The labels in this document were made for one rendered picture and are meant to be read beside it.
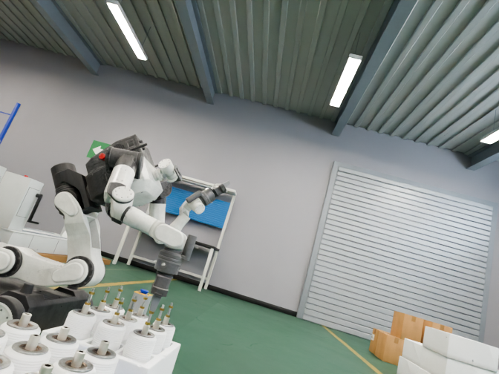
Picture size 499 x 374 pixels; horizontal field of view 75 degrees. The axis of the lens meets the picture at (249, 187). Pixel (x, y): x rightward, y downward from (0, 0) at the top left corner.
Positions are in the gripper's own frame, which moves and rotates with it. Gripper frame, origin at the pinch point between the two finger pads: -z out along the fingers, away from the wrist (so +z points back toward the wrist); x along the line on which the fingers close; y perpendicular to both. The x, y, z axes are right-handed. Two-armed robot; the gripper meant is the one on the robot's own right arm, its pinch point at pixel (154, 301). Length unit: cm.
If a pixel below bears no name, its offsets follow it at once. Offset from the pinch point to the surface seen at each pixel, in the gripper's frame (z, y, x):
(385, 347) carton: -21, -294, 222
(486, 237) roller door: 202, -564, 331
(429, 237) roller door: 171, -471, 364
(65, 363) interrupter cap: -10.8, 17.3, -39.6
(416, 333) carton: 5, -324, 211
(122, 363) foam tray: -19.3, 4.0, -6.8
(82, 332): -16.4, 19.5, 4.6
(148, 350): -14.9, -2.9, -3.9
